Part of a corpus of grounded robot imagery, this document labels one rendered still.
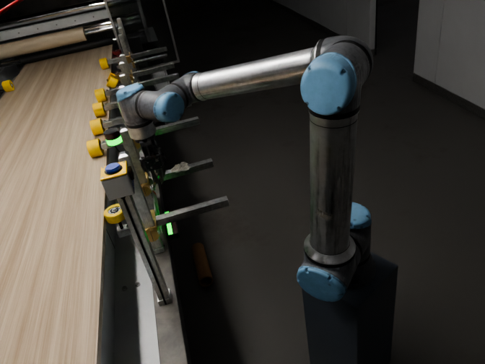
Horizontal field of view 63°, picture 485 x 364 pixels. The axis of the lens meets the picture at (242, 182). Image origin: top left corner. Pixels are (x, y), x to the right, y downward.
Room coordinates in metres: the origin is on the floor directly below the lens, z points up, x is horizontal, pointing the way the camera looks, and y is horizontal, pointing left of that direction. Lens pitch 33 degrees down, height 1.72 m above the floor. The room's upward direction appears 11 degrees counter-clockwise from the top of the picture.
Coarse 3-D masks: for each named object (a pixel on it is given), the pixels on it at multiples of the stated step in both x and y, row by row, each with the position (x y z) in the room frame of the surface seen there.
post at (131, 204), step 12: (120, 204) 0.91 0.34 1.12; (132, 204) 0.92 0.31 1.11; (132, 216) 0.91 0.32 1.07; (132, 228) 0.91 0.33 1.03; (144, 240) 0.92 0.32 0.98; (144, 252) 0.91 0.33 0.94; (144, 264) 0.91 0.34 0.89; (156, 264) 0.92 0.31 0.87; (156, 276) 0.91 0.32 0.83; (156, 288) 0.91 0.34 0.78; (168, 288) 0.96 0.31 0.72; (168, 300) 0.91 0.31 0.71
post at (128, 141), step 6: (120, 132) 1.42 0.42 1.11; (126, 132) 1.42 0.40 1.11; (126, 138) 1.42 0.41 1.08; (126, 144) 1.42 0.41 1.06; (132, 144) 1.42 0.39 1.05; (126, 150) 1.41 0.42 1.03; (132, 150) 1.42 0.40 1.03; (132, 156) 1.42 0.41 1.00; (138, 156) 1.43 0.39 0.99; (138, 162) 1.42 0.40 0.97; (138, 168) 1.42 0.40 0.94; (138, 174) 1.42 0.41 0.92; (144, 174) 1.44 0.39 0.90; (144, 180) 1.42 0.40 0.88; (150, 198) 1.42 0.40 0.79; (150, 204) 1.42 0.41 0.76
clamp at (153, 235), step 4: (152, 212) 1.26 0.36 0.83; (152, 216) 1.23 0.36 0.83; (156, 220) 1.22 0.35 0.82; (156, 224) 1.18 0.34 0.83; (144, 228) 1.17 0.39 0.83; (148, 228) 1.16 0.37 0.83; (152, 228) 1.16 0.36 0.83; (156, 228) 1.17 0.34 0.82; (148, 232) 1.14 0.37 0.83; (152, 232) 1.14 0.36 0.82; (156, 232) 1.15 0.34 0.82; (148, 236) 1.14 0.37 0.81; (152, 236) 1.14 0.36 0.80; (156, 236) 1.15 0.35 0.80; (152, 240) 1.14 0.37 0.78
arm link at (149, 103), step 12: (168, 84) 1.23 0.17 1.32; (144, 96) 1.18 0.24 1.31; (156, 96) 1.16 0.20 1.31; (168, 96) 1.14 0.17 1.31; (180, 96) 1.17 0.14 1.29; (144, 108) 1.16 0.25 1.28; (156, 108) 1.13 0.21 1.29; (168, 108) 1.13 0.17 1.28; (180, 108) 1.16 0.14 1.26; (156, 120) 1.15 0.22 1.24; (168, 120) 1.12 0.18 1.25
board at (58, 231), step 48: (48, 96) 2.75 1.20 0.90; (0, 144) 2.05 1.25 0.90; (48, 144) 1.93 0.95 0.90; (0, 192) 1.52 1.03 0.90; (48, 192) 1.44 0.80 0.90; (96, 192) 1.37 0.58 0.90; (0, 240) 1.16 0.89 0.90; (48, 240) 1.11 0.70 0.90; (96, 240) 1.06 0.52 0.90; (0, 288) 0.92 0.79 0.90; (48, 288) 0.88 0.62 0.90; (96, 288) 0.84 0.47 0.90; (0, 336) 0.73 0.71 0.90; (48, 336) 0.70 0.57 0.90; (96, 336) 0.67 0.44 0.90
